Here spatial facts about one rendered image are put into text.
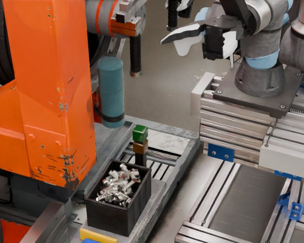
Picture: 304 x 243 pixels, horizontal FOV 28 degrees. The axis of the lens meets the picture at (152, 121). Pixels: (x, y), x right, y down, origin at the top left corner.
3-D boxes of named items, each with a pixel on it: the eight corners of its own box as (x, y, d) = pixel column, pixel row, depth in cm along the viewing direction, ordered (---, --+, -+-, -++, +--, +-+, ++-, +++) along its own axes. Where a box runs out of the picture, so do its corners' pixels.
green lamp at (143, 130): (137, 133, 196) (136, 123, 194) (148, 136, 195) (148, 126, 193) (131, 140, 193) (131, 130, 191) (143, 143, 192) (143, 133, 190)
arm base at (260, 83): (290, 76, 187) (294, 48, 181) (277, 101, 175) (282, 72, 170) (243, 66, 192) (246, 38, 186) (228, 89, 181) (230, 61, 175)
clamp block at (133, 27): (117, 25, 197) (116, 10, 194) (142, 30, 194) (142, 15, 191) (110, 32, 193) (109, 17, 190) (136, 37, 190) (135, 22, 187)
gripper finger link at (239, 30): (244, 46, 117) (241, 28, 124) (244, 38, 116) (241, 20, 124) (220, 47, 117) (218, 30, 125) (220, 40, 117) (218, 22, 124)
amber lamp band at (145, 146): (137, 145, 199) (137, 135, 197) (148, 148, 198) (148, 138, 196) (132, 152, 196) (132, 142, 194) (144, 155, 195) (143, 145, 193)
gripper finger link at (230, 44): (240, 78, 115) (237, 57, 123) (239, 49, 112) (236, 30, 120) (223, 79, 116) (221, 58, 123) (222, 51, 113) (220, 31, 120)
